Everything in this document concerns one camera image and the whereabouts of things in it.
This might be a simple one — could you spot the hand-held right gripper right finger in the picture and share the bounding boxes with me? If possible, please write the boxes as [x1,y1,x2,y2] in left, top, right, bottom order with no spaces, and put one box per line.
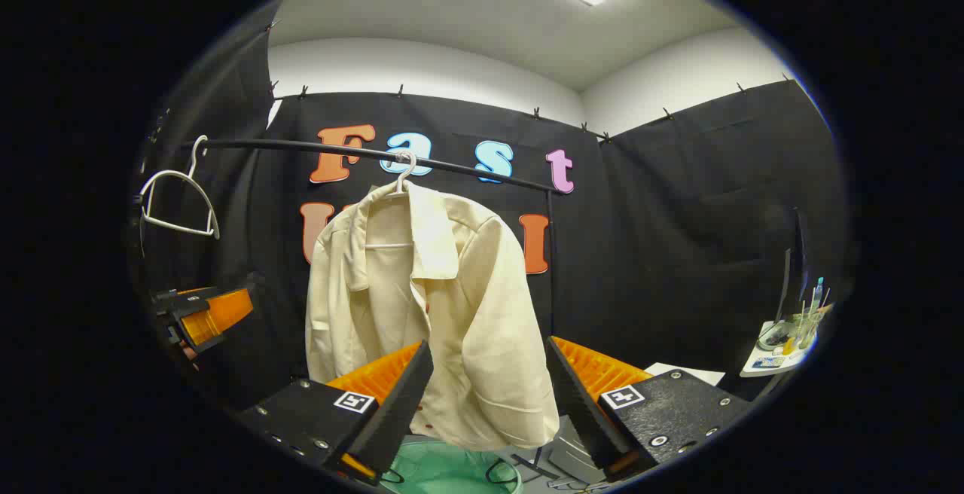
[544,336,752,481]

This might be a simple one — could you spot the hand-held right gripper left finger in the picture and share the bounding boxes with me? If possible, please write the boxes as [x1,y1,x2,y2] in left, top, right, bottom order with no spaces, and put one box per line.
[236,340,436,487]

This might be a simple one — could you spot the green laundry hamper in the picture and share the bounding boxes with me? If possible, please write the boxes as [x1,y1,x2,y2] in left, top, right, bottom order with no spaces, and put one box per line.
[380,438,524,494]

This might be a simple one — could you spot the cream button-up shirt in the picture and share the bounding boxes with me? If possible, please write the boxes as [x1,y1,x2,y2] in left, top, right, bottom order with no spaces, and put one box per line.
[305,180,560,452]

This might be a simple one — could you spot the white plastic clothes hanger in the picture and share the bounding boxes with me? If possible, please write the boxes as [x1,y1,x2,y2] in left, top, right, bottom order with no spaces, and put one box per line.
[365,151,419,250]
[139,135,221,241]

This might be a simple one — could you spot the black metal clothes rack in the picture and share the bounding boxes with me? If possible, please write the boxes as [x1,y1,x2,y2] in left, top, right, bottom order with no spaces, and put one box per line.
[177,138,564,483]

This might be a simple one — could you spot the black backdrop cloth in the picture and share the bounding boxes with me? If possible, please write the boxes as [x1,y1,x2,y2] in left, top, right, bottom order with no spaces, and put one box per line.
[132,0,852,404]

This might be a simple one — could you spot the white side desk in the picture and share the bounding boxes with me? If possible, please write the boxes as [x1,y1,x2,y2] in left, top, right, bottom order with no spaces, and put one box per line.
[740,312,829,380]

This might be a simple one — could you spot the clear pen holder cup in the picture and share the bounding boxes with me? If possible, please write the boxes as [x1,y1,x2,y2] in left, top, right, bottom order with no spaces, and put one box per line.
[786,277,831,352]

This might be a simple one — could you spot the black computer monitor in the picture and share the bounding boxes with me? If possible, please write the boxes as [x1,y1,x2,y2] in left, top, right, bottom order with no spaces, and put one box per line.
[778,206,813,323]

